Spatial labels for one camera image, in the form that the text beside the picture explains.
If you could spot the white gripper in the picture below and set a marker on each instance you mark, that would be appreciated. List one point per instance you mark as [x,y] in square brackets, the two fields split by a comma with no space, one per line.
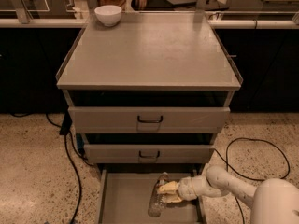
[186,188]

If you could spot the clear plastic water bottle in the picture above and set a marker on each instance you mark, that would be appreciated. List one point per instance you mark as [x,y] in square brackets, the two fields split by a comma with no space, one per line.
[156,202]

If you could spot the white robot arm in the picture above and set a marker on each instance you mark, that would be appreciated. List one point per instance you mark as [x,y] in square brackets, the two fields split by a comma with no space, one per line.
[274,201]

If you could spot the grey bottom drawer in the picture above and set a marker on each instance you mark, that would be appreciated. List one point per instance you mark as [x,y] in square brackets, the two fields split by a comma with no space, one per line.
[125,199]

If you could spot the grey drawer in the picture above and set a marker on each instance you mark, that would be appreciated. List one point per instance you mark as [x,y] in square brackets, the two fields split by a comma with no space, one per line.
[148,153]
[125,199]
[148,119]

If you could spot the grey middle drawer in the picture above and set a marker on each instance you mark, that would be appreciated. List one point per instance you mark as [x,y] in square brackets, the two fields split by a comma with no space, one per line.
[148,153]

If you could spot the grey drawer cabinet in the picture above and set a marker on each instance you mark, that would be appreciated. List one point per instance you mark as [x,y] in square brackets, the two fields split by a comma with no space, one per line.
[150,59]

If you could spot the grey top drawer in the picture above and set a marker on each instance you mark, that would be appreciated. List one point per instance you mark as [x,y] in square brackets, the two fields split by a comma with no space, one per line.
[148,119]

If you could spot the black power adapter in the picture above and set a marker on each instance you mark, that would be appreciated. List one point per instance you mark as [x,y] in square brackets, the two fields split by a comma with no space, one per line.
[66,124]

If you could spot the white ceramic bowl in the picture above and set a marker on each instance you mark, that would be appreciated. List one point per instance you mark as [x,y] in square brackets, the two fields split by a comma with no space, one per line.
[108,15]

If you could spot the metal post left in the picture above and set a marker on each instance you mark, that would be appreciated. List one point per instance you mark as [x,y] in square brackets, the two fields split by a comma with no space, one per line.
[21,11]

